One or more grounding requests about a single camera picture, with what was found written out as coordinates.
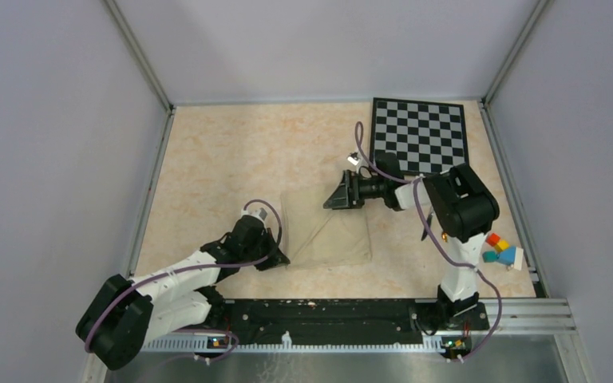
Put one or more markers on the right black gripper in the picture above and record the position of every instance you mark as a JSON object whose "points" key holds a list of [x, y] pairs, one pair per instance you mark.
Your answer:
{"points": [[348, 195]]}

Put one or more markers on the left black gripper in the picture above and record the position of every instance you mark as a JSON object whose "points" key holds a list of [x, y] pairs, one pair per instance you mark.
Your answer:
{"points": [[276, 259]]}

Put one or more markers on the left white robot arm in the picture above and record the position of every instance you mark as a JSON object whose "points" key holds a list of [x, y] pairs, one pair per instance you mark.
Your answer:
{"points": [[126, 313]]}

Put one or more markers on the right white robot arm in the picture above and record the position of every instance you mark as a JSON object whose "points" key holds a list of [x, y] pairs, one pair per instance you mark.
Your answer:
{"points": [[459, 200]]}

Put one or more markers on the silver knife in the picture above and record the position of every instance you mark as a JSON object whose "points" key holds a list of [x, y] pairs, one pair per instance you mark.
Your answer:
{"points": [[428, 224]]}

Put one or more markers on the black white checkerboard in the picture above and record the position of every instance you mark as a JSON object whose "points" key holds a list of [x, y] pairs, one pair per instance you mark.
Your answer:
{"points": [[426, 137]]}

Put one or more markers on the colourful toy blocks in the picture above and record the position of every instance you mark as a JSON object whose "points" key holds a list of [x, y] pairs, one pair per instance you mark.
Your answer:
{"points": [[503, 253]]}

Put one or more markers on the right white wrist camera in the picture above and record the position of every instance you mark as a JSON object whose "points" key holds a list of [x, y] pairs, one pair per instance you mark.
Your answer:
{"points": [[354, 159]]}

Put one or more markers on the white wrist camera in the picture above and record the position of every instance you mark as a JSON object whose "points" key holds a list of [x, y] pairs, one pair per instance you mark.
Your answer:
{"points": [[259, 213], [354, 159]]}

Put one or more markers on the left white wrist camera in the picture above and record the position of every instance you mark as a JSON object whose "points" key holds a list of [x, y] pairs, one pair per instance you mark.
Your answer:
{"points": [[259, 213]]}

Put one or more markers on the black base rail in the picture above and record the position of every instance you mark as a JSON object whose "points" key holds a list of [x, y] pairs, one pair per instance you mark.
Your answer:
{"points": [[367, 321]]}

